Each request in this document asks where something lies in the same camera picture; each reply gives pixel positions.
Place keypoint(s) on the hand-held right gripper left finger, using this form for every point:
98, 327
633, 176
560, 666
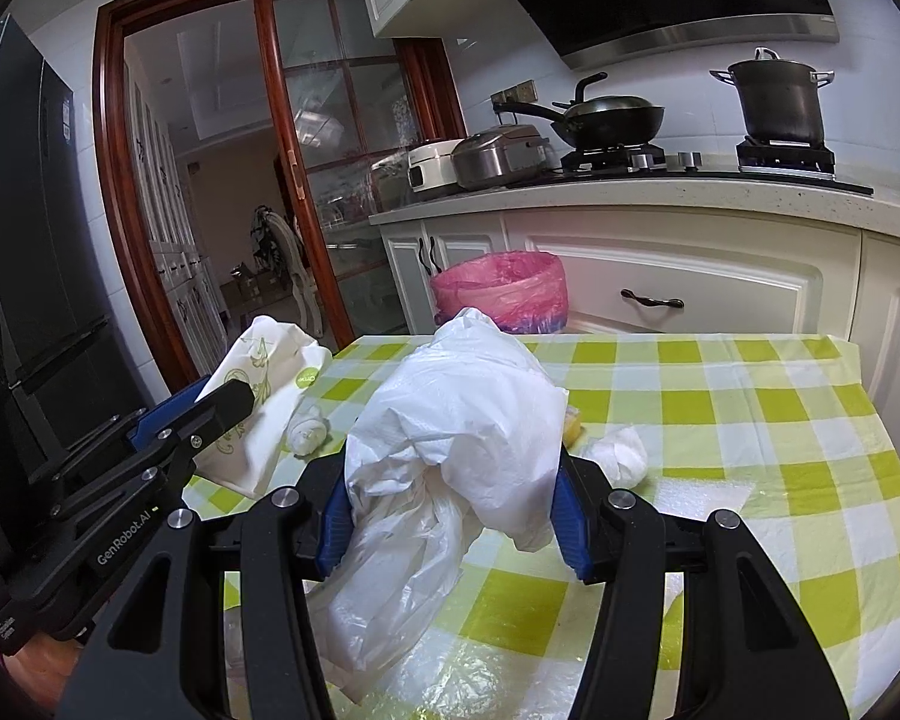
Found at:
336, 521

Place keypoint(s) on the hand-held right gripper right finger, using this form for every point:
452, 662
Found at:
570, 517

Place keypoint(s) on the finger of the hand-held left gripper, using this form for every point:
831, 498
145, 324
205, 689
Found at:
166, 412
225, 409

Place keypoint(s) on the white paper bag green print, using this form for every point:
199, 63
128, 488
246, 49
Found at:
270, 390

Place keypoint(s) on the white paper towel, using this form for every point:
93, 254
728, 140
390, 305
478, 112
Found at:
307, 433

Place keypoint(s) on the white plastic bag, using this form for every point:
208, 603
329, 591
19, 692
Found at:
472, 427

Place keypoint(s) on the bin with pink liner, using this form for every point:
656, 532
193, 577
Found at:
499, 289

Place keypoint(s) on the crumpled white tissue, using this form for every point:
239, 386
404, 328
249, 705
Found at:
621, 457

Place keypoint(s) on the clear plastic film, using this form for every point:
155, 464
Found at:
705, 499

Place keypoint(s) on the white dining chair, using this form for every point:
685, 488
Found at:
292, 255

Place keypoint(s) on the green white checked tablecloth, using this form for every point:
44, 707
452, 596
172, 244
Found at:
757, 405

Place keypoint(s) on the dark refrigerator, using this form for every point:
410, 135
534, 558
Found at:
22, 240

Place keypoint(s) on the white kitchen base cabinets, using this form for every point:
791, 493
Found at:
720, 262

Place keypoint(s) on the wooden framed glass sliding door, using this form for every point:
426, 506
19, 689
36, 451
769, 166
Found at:
345, 127

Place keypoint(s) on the white rice cooker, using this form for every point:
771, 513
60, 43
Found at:
429, 169

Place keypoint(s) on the silver rice cooker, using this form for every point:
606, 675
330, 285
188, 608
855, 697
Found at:
499, 157

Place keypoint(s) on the black gas hob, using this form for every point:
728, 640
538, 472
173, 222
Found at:
720, 165

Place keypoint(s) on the black wok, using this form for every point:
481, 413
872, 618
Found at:
607, 120

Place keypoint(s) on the dark stock pot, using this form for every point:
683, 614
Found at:
784, 105

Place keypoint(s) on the red wooden door frame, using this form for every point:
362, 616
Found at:
109, 165

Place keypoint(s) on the wall power outlet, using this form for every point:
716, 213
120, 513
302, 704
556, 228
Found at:
511, 94

